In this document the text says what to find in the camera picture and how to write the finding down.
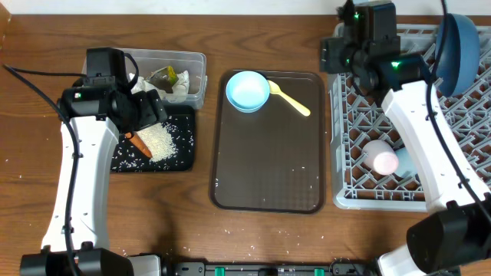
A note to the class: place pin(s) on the orange carrot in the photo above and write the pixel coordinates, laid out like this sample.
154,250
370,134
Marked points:
138,143

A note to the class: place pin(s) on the white paper ball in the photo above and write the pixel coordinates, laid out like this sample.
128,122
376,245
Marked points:
180,88

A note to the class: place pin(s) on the pink cup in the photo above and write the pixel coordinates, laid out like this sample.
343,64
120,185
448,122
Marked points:
380,157

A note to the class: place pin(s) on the green snack wrapper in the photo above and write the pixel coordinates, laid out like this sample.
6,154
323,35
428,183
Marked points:
163,79

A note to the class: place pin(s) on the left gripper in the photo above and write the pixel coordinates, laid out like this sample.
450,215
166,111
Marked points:
149,111

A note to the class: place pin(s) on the light blue rice bowl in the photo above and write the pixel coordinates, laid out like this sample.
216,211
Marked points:
247,91

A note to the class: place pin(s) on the pile of white rice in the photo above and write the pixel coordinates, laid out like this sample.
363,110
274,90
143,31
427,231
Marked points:
158,139

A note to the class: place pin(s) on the grey dishwasher rack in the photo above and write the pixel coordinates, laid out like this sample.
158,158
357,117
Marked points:
356,120

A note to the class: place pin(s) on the black tray bin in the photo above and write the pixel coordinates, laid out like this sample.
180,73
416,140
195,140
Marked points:
127,158

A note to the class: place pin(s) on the dark blue plate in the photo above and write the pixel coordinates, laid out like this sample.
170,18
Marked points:
459,62

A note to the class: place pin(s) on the white tissue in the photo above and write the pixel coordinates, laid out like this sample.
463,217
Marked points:
143,85

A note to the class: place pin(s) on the clear plastic bin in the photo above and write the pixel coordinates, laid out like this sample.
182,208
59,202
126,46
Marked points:
194,63

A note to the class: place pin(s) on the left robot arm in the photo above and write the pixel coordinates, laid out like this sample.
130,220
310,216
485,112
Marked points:
94,112

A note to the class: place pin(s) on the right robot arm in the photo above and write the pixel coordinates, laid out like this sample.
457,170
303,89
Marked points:
457,230

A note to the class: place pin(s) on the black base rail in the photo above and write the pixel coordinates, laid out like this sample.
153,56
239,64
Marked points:
203,267

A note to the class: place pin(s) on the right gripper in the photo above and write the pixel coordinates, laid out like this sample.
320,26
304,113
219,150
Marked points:
330,55

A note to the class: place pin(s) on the brown serving tray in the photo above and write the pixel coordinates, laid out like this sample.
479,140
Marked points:
272,160

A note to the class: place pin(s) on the light blue cup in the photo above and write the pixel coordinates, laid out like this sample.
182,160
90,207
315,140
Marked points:
406,165

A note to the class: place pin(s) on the yellow plastic spoon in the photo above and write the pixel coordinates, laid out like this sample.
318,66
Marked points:
276,90

